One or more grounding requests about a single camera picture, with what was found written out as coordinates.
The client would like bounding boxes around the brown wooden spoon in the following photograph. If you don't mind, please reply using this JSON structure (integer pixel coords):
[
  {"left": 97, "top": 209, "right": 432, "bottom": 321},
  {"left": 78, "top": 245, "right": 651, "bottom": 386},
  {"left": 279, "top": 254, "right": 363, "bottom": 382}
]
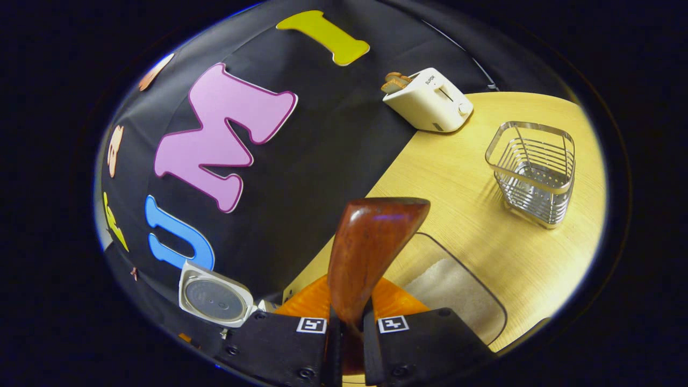
[{"left": 327, "top": 197, "right": 432, "bottom": 377}]

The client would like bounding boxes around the clear plastic container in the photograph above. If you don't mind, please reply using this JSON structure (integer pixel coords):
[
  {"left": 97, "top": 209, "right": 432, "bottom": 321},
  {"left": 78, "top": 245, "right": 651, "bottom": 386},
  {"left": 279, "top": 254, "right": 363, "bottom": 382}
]
[{"left": 384, "top": 232, "right": 508, "bottom": 346}]

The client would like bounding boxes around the white rice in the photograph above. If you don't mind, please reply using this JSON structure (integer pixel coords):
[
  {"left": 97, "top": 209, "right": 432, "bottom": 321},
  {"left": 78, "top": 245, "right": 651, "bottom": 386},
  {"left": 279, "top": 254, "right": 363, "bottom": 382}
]
[{"left": 403, "top": 258, "right": 503, "bottom": 345}]

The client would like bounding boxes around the metal wire chopstick holder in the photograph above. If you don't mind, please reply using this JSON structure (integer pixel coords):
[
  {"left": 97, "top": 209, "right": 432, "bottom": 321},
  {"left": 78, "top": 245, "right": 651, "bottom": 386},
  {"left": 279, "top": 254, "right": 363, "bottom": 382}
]
[{"left": 485, "top": 121, "right": 576, "bottom": 230}]

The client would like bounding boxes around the black backdrop cloth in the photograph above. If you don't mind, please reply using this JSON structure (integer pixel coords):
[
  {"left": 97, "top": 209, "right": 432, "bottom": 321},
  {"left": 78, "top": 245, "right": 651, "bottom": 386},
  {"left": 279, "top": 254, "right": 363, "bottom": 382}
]
[{"left": 97, "top": 0, "right": 576, "bottom": 350}]

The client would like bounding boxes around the white rice cooker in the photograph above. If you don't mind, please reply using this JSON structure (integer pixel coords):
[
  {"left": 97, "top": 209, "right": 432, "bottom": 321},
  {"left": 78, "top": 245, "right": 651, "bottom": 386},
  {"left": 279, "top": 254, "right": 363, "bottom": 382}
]
[{"left": 178, "top": 260, "right": 280, "bottom": 328}]

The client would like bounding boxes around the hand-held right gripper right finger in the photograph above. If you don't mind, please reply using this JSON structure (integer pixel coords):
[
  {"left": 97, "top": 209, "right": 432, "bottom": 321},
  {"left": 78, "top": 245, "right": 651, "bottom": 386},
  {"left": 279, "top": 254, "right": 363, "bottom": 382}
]
[{"left": 363, "top": 277, "right": 498, "bottom": 387}]

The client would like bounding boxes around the black power cable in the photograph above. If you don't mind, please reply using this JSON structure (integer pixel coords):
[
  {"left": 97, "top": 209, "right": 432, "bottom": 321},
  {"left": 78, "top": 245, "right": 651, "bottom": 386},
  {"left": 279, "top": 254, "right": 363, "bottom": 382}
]
[{"left": 422, "top": 20, "right": 500, "bottom": 91}]

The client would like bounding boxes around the white toaster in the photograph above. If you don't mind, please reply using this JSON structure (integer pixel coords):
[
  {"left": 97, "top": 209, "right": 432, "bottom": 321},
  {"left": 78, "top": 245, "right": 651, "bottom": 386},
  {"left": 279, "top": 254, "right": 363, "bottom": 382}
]
[{"left": 382, "top": 67, "right": 475, "bottom": 133}]

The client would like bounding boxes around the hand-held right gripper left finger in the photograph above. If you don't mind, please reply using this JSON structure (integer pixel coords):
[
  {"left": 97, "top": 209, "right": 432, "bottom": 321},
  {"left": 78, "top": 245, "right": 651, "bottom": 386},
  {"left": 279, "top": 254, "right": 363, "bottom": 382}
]
[{"left": 215, "top": 274, "right": 345, "bottom": 387}]

